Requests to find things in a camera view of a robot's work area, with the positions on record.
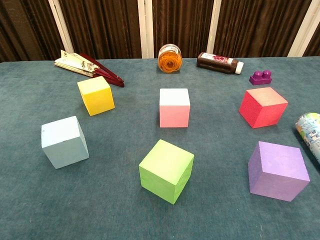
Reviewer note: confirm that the yellow foam cube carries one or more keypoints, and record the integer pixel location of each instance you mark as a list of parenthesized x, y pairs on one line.
[(97, 100)]

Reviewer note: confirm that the red foam cube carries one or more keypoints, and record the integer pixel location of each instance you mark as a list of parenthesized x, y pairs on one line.
[(257, 110)]

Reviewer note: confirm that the purple foam cube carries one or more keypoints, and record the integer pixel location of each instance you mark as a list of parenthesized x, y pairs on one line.
[(275, 172)]

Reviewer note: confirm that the light pink foam cube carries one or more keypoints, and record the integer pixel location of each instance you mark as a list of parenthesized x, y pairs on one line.
[(174, 112)]

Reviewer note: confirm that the green foam cube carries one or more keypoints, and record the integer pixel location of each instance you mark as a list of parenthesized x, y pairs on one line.
[(162, 170)]

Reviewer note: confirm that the clear jar with orange contents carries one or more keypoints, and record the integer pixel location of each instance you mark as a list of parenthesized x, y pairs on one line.
[(170, 62)]

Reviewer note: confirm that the brown bottle with white cap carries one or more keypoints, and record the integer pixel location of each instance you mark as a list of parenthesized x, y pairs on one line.
[(215, 62)]

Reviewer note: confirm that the light blue foam cube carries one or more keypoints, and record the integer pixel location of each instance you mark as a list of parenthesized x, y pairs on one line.
[(62, 145)]

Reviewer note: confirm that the folding fan with red ribs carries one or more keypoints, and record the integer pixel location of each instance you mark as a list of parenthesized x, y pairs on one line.
[(75, 62)]

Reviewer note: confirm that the teal felt table cover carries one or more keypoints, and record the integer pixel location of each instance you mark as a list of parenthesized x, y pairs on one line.
[(125, 220)]

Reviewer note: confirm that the purple toy brick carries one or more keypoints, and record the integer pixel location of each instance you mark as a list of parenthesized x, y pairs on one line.
[(260, 78)]

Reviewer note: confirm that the dark brown curtain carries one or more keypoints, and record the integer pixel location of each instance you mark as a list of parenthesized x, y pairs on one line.
[(107, 25)]

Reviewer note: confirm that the blue green drink can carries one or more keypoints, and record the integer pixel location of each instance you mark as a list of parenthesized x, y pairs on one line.
[(310, 135)]

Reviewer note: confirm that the white frame post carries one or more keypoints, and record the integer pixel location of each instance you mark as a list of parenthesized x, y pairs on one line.
[(60, 25), (303, 27), (213, 25), (145, 25)]

